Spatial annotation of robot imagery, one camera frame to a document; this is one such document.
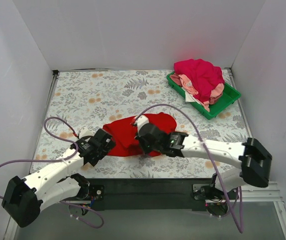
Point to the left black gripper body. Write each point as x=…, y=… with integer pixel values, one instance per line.
x=105, y=144

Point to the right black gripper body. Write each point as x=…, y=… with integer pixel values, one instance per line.
x=145, y=141

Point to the red t shirt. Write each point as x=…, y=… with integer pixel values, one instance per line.
x=123, y=133

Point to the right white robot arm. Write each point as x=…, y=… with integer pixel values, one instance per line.
x=250, y=161

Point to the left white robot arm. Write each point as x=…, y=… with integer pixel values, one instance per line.
x=25, y=198

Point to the floral table cloth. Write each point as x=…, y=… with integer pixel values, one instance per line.
x=95, y=98

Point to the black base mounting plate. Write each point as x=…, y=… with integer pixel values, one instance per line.
x=152, y=193

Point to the white garment in tray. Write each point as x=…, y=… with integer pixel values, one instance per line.
x=189, y=98

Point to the pink t shirt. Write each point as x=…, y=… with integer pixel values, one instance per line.
x=184, y=82

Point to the magenta t shirt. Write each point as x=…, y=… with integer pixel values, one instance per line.
x=203, y=74

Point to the green plastic tray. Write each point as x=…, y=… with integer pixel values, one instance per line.
x=229, y=96

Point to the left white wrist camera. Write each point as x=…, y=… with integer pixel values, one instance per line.
x=84, y=132

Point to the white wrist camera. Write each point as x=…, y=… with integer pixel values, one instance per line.
x=84, y=132
x=139, y=121

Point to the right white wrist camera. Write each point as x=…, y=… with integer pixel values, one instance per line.
x=139, y=121

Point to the aluminium frame rail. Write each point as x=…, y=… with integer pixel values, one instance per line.
x=264, y=214

